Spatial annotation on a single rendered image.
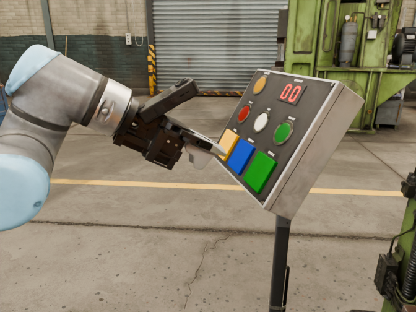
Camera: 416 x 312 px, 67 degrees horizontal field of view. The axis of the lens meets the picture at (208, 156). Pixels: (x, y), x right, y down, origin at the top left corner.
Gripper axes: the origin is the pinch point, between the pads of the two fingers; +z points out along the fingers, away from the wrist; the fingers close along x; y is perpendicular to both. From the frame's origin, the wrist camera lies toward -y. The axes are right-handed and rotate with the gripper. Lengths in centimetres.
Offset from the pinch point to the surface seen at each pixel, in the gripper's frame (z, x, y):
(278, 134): 10.2, -0.6, -8.1
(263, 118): 10.2, -9.4, -9.6
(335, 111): 13.6, 7.1, -16.8
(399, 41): 328, -323, -216
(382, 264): 39.2, 14.5, 5.4
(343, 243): 158, -87, 32
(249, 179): 9.9, -1.2, 3.5
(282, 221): 30.1, -7.7, 11.3
